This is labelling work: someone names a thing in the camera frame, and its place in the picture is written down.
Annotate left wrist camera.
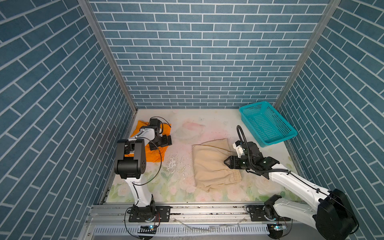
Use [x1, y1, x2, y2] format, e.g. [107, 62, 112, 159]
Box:
[148, 118, 164, 131]

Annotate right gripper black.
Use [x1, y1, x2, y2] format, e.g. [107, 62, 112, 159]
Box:
[223, 154, 254, 170]

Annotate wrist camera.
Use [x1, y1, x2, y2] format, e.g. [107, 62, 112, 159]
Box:
[233, 141, 261, 158]
[148, 118, 164, 131]

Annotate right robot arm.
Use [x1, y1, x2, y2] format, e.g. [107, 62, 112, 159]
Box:
[224, 151, 360, 240]

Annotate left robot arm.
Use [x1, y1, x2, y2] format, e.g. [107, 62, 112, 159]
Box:
[114, 127, 172, 223]

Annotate teal plastic basket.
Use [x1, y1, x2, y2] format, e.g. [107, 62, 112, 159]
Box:
[239, 102, 298, 148]

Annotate beige shorts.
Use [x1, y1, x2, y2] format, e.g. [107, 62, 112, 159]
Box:
[192, 139, 242, 192]

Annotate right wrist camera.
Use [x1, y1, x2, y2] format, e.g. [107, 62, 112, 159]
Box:
[233, 141, 261, 158]

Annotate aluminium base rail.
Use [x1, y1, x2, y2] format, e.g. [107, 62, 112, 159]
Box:
[79, 202, 324, 240]

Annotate orange shorts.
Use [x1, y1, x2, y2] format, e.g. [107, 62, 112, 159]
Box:
[130, 117, 171, 163]

